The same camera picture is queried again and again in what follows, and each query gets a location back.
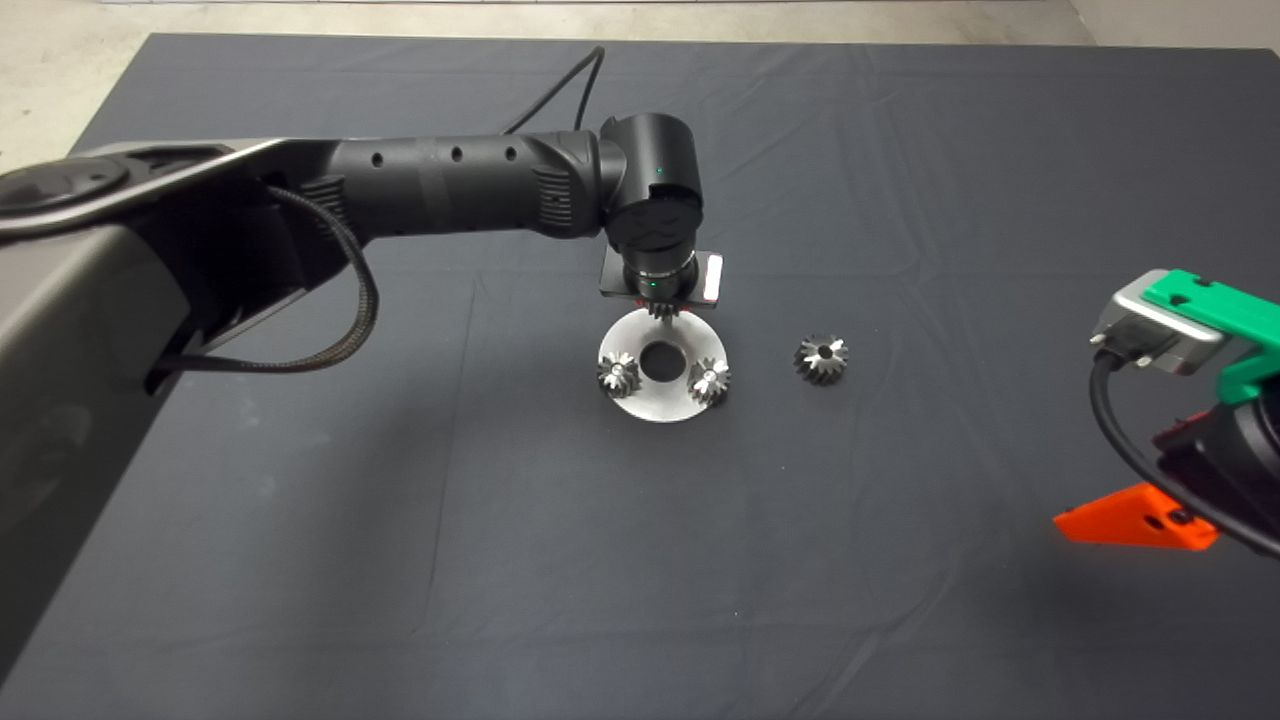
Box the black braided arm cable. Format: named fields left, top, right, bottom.
left=150, top=185, right=381, bottom=374

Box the right black camera cable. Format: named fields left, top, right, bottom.
left=1088, top=350, right=1280, bottom=561

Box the left black camera cable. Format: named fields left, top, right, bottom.
left=500, top=45, right=606, bottom=136

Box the round metal plate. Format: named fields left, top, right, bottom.
left=597, top=308, right=728, bottom=423

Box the black camera cable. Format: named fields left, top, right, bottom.
left=1088, top=350, right=1280, bottom=561
left=500, top=45, right=606, bottom=136

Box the right silver camera box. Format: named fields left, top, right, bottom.
left=1090, top=270, right=1226, bottom=377

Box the right green camera mount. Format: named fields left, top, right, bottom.
left=1142, top=268, right=1280, bottom=406

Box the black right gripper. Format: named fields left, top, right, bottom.
left=1053, top=398, right=1263, bottom=551

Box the large steel gear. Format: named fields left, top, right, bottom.
left=794, top=334, right=850, bottom=386

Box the dark grey table cloth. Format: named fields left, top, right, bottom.
left=0, top=30, right=1280, bottom=720

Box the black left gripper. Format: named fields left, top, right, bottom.
left=600, top=250, right=723, bottom=311

